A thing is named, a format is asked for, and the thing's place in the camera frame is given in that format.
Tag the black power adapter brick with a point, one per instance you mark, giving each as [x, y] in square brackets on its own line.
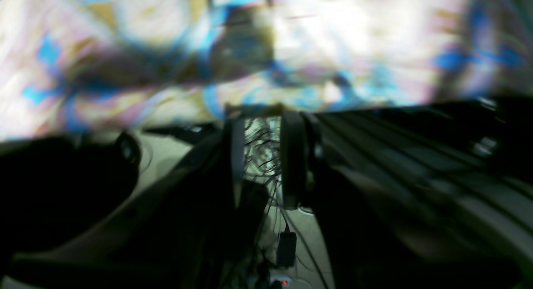
[286, 249]

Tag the white power strip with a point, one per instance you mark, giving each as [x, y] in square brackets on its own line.
[288, 282]

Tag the patterned tile tablecloth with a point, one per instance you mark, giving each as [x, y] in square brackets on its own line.
[76, 66]

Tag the black vertical post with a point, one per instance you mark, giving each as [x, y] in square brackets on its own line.
[293, 159]

